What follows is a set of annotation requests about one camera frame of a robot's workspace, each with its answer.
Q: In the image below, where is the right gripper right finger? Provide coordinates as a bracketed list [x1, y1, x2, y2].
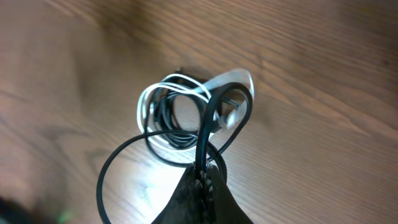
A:
[203, 165, 253, 224]

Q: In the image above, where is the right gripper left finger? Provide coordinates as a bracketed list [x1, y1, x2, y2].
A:
[152, 165, 202, 224]

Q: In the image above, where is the long black usb cable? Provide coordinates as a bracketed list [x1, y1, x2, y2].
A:
[96, 82, 254, 224]

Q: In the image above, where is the white usb cable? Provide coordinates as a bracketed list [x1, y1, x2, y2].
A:
[136, 68, 256, 152]

